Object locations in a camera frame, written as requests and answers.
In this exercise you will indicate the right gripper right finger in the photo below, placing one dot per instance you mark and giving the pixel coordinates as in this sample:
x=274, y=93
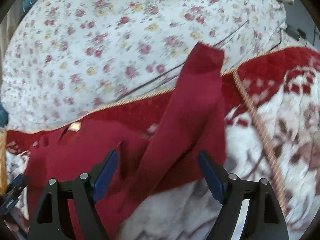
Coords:
x=264, y=219

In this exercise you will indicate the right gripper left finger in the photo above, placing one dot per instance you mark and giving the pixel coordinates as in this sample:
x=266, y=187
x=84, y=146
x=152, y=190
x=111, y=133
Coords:
x=52, y=219

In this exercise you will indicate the dark red garment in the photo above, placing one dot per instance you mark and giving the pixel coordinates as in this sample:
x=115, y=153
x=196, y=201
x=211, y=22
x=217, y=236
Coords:
x=193, y=121

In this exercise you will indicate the orange patterned cloth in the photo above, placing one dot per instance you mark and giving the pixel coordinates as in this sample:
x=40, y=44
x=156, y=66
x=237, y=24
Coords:
x=3, y=168

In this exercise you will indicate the blue plastic bag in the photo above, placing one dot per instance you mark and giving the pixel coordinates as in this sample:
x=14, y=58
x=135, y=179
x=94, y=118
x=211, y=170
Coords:
x=3, y=116

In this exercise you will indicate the floral white bed sheet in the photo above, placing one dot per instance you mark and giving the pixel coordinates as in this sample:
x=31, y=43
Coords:
x=69, y=57

